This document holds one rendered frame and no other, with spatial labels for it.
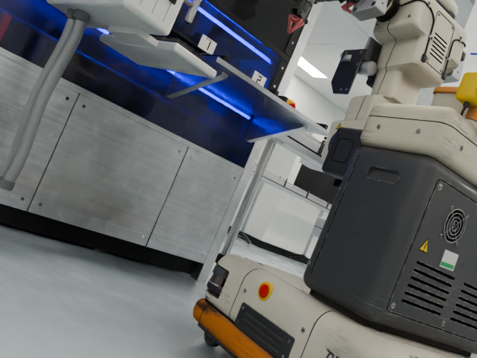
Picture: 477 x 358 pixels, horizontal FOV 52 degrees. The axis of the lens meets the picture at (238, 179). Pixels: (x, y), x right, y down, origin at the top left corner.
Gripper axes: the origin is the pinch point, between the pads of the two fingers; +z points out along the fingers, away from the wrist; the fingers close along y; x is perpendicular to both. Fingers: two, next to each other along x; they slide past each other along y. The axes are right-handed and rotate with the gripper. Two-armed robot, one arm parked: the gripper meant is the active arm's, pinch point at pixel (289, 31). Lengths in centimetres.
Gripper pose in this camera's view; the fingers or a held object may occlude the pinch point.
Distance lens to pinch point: 227.1
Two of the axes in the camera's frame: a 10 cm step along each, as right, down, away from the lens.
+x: 7.9, 4.4, -4.2
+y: -3.5, -2.5, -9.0
